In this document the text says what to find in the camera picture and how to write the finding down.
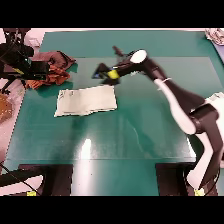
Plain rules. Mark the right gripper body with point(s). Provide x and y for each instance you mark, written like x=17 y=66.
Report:
x=120 y=71

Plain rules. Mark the white T-shirt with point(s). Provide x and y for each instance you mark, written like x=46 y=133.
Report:
x=87 y=100

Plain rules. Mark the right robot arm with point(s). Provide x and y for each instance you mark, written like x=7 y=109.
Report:
x=181 y=100

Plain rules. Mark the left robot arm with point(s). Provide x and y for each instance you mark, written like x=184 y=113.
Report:
x=23 y=65

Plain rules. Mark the brown garment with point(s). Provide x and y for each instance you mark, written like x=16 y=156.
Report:
x=58 y=58

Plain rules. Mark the pale garment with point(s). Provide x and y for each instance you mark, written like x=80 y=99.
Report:
x=216 y=35

